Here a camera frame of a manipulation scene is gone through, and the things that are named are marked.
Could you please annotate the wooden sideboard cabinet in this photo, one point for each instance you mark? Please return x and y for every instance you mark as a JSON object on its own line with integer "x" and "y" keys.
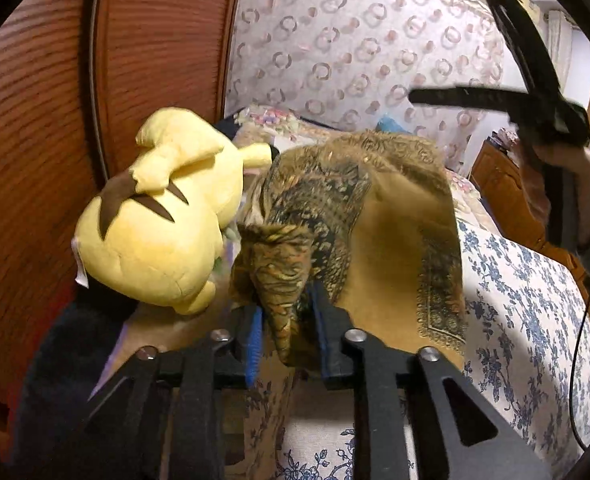
{"x": 500, "y": 185}

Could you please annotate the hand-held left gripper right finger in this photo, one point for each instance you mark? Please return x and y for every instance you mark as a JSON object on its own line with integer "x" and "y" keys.
{"x": 322, "y": 335}

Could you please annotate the blue cloth bundle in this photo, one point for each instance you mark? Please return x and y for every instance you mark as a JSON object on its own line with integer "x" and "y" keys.
{"x": 392, "y": 125}

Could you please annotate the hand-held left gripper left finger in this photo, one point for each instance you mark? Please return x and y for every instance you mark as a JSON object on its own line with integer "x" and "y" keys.
{"x": 255, "y": 340}

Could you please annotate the brown patterned garment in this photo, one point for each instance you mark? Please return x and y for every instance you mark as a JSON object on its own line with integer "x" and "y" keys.
{"x": 395, "y": 240}

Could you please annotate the person's right hand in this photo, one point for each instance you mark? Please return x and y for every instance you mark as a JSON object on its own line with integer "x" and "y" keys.
{"x": 587, "y": 185}

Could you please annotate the tied beige window curtain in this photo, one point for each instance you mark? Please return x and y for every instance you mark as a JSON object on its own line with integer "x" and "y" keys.
{"x": 559, "y": 45}

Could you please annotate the yellow plush toy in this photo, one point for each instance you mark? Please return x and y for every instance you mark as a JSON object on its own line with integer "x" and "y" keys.
{"x": 155, "y": 230}

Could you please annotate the blue floral bed sheet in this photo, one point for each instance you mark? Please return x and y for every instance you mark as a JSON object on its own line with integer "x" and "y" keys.
{"x": 515, "y": 320}

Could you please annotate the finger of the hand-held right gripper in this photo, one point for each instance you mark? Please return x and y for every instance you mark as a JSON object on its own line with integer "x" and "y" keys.
{"x": 465, "y": 97}
{"x": 522, "y": 45}

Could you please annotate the dark blue cloth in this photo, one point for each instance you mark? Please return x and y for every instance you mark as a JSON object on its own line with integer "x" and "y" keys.
{"x": 60, "y": 385}

